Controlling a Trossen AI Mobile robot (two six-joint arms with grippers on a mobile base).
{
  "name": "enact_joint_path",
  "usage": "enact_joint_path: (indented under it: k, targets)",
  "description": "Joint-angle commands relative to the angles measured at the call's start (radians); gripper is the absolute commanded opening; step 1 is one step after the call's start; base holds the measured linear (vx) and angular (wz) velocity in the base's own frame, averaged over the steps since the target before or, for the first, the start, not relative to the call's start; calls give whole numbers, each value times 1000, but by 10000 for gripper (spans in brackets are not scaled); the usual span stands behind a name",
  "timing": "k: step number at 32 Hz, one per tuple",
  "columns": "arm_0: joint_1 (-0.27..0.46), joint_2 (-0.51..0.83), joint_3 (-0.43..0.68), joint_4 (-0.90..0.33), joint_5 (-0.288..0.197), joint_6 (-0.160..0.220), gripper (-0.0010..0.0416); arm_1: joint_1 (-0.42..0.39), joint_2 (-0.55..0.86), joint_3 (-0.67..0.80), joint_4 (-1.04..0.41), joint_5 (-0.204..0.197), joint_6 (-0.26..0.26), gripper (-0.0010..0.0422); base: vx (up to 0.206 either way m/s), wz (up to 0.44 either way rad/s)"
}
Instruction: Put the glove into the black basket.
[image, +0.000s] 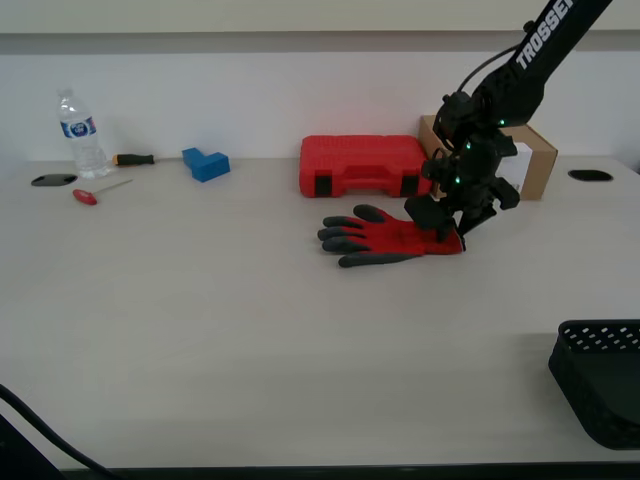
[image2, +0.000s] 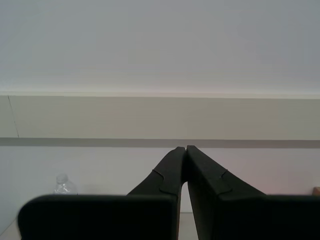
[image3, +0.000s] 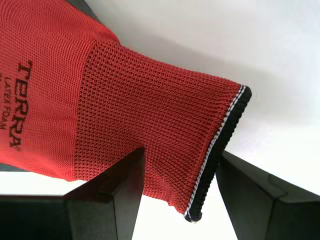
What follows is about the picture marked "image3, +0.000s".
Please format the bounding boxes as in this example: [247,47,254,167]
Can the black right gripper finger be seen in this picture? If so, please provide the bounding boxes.
[215,149,320,240]
[0,146,147,240]

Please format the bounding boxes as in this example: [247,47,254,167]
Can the red black work glove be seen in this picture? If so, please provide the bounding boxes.
[0,0,253,224]

